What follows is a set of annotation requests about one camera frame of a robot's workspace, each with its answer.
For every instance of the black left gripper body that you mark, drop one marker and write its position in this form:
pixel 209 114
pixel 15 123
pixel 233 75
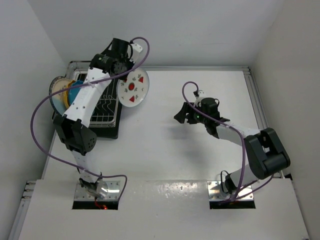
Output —
pixel 126 64

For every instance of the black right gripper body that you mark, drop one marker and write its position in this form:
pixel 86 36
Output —
pixel 194 117

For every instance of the watermelon pattern white plate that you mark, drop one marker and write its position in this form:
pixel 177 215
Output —
pixel 134 89

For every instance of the blue polka dot plate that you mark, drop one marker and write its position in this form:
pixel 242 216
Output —
pixel 72 93

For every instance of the yellow polka dot plate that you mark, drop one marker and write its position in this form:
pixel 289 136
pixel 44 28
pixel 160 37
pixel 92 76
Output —
pixel 65 99

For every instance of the blue floral white plate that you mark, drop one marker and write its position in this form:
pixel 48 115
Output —
pixel 57 84

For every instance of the blue and beige plate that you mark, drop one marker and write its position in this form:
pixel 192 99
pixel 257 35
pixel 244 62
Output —
pixel 60 109

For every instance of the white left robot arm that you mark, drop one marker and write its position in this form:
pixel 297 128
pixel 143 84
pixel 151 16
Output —
pixel 73 125

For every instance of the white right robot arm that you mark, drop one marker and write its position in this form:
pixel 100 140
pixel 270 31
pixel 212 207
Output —
pixel 263 152

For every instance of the black drip tray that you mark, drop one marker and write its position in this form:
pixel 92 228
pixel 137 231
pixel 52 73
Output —
pixel 112 127

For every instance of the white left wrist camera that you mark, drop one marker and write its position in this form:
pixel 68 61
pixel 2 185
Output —
pixel 137 50

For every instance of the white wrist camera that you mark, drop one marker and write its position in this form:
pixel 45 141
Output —
pixel 199 96
pixel 137 50

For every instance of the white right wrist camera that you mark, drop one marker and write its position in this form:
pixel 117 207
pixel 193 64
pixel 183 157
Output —
pixel 199 96

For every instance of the white wire dish rack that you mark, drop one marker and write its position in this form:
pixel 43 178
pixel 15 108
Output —
pixel 76 65

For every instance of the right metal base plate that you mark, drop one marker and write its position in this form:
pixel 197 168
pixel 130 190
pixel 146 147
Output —
pixel 215 193

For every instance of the metal base plate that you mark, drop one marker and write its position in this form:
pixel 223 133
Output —
pixel 112 190
pixel 215 193

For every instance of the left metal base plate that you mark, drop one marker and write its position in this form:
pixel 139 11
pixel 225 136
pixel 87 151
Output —
pixel 112 190

